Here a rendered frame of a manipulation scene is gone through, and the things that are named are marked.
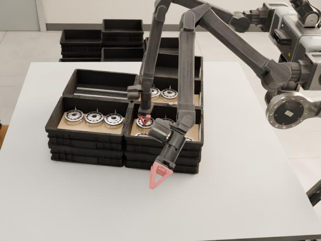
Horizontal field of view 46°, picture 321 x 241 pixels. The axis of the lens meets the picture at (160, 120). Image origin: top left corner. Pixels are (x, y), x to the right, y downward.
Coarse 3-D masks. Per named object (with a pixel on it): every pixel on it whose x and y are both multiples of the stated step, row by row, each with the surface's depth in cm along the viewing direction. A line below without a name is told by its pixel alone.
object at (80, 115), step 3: (69, 111) 210; (72, 111) 210; (75, 111) 210; (78, 111) 211; (81, 111) 210; (66, 114) 208; (69, 114) 208; (81, 114) 209; (66, 117) 206; (69, 117) 206; (78, 117) 206; (81, 117) 206; (69, 120) 204; (72, 120) 204; (75, 120) 204
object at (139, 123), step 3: (144, 117) 210; (150, 117) 210; (138, 120) 207; (150, 120) 207; (153, 120) 207; (138, 123) 205; (141, 123) 205; (150, 123) 205; (141, 126) 203; (144, 126) 203; (147, 126) 203; (150, 126) 203
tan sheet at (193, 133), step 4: (136, 120) 212; (196, 124) 212; (132, 128) 206; (136, 128) 206; (192, 128) 209; (196, 128) 209; (132, 132) 203; (136, 132) 204; (140, 132) 204; (148, 132) 204; (188, 132) 206; (192, 132) 206; (196, 132) 206; (188, 136) 203; (192, 136) 203; (196, 136) 204; (196, 140) 201
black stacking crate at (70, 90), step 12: (84, 72) 233; (96, 72) 233; (72, 84) 225; (84, 84) 238; (96, 84) 238; (108, 84) 237; (120, 84) 237; (132, 84) 236; (108, 96) 229; (120, 96) 230
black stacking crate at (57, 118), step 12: (60, 108) 206; (72, 108) 214; (84, 108) 213; (96, 108) 212; (108, 108) 211; (120, 108) 211; (60, 120) 208; (60, 144) 194; (72, 144) 193; (84, 144) 192; (96, 144) 192; (108, 144) 191; (120, 144) 190
